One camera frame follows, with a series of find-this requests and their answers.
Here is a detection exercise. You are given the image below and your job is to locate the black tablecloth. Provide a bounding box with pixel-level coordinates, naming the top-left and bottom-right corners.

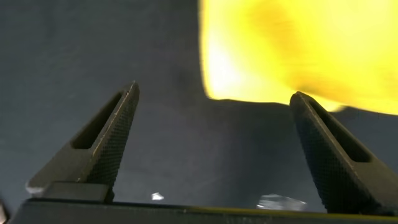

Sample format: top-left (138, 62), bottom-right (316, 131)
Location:
top-left (0, 0), bottom-right (398, 214)

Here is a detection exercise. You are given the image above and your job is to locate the yellow microfibre towel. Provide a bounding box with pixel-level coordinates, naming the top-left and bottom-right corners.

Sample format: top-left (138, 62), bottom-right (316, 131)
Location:
top-left (198, 0), bottom-right (398, 116)

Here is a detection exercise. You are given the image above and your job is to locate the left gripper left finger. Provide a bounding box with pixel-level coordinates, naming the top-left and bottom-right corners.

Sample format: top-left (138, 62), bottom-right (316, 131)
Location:
top-left (25, 80), bottom-right (141, 203)

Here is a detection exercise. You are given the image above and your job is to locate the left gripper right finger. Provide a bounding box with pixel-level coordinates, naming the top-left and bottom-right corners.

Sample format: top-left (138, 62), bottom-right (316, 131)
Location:
top-left (289, 91), bottom-right (398, 216)

